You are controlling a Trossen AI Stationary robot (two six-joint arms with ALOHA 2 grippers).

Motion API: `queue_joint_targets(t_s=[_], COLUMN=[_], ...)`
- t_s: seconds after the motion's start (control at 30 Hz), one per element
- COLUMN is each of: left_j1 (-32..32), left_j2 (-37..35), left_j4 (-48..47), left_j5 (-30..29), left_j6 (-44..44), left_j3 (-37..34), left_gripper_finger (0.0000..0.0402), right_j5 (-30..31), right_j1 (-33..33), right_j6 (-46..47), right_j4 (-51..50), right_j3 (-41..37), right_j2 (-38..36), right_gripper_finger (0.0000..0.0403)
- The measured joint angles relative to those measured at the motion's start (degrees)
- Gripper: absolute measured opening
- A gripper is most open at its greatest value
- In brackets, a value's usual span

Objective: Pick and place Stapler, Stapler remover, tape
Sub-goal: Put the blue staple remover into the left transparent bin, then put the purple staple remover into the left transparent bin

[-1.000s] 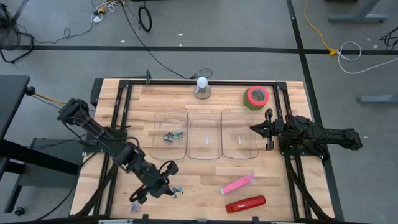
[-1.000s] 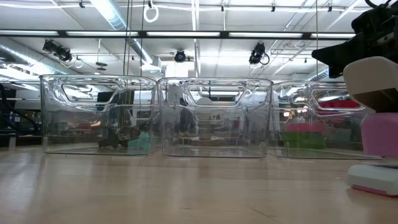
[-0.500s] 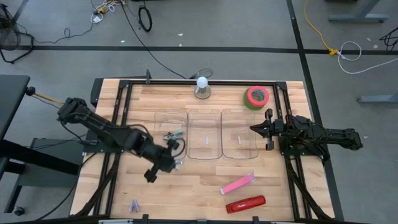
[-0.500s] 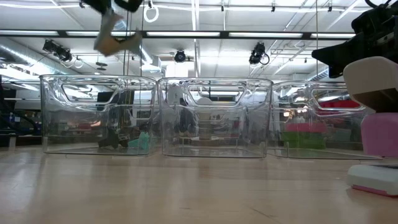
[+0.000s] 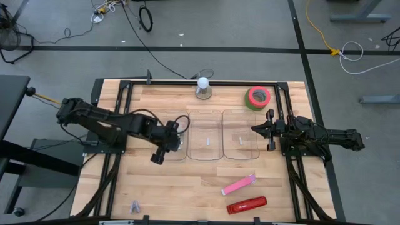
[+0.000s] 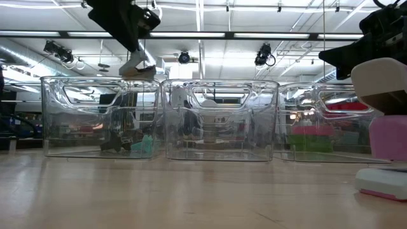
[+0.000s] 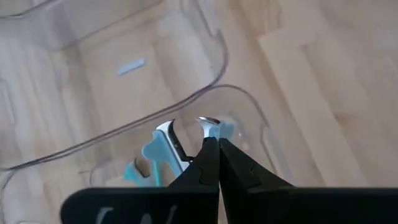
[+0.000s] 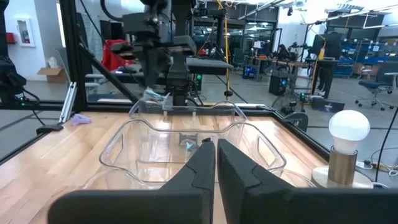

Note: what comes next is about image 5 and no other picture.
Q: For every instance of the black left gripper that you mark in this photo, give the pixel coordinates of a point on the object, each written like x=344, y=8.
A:
x=164, y=140

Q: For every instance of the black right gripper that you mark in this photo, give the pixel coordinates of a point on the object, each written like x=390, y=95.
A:
x=276, y=128

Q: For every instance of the pink rectangular block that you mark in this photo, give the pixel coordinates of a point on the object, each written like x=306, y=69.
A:
x=251, y=95

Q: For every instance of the pink stapler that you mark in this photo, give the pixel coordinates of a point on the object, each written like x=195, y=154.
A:
x=239, y=185

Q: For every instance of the red stapler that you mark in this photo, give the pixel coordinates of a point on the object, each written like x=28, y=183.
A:
x=247, y=205

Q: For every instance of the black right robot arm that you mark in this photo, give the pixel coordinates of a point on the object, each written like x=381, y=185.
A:
x=340, y=137

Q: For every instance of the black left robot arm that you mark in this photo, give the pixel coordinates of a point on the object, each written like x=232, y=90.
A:
x=93, y=120

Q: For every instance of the clear plastic bin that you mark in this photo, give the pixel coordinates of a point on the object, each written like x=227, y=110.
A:
x=179, y=156
x=240, y=125
x=204, y=125

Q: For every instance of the white bulb brass lamp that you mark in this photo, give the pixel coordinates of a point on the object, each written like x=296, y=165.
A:
x=203, y=82

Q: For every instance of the silver aluminium extrusion bar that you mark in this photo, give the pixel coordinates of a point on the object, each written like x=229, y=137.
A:
x=115, y=222
x=286, y=223

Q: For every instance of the grey table foot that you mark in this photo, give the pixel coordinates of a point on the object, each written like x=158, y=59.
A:
x=381, y=99
x=359, y=17

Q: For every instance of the yellow rod black knob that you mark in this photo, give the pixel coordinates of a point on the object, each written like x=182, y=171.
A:
x=30, y=91

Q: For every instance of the black desk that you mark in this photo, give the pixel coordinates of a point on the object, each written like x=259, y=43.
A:
x=12, y=100

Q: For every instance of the black floor fan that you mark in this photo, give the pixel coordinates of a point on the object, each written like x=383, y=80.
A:
x=7, y=34

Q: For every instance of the black aluminium rig frame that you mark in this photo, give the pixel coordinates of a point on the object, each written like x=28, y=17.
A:
x=203, y=83

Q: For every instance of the black clamp bracket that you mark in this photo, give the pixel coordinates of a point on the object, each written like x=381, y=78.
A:
x=145, y=218
x=256, y=220
x=149, y=76

